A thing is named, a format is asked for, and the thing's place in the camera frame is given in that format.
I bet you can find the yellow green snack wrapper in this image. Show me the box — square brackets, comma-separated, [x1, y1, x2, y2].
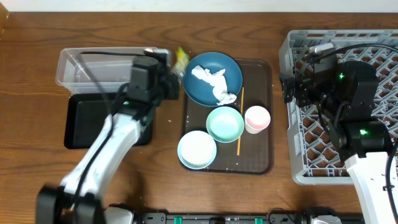
[172, 47, 190, 80]

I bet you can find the dark blue plate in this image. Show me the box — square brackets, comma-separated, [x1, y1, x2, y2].
[183, 52, 243, 107]

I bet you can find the pink white cup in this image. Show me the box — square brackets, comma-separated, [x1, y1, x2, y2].
[244, 106, 271, 134]

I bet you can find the white napkin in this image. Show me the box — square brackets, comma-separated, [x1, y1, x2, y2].
[191, 65, 237, 106]

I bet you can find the mint green bowl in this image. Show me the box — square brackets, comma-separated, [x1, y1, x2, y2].
[206, 106, 244, 143]

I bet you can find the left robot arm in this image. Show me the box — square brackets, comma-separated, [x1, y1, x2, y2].
[35, 52, 179, 223]

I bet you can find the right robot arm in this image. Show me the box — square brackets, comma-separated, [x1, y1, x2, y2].
[279, 61, 397, 223]

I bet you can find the grey dishwasher rack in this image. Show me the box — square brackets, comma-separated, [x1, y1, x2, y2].
[279, 30, 397, 185]

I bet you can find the wooden chopstick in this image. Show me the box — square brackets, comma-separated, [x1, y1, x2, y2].
[237, 87, 244, 156]

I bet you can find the clear plastic bin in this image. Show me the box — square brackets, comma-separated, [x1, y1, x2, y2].
[55, 47, 172, 96]

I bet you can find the brown serving tray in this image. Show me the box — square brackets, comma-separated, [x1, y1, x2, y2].
[182, 59, 274, 175]

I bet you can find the light blue rice bowl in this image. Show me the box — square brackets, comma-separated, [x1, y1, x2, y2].
[177, 131, 217, 170]

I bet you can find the black plastic tray bin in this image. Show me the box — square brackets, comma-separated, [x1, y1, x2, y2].
[64, 93, 148, 149]

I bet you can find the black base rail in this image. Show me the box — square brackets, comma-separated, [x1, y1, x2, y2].
[104, 207, 364, 224]

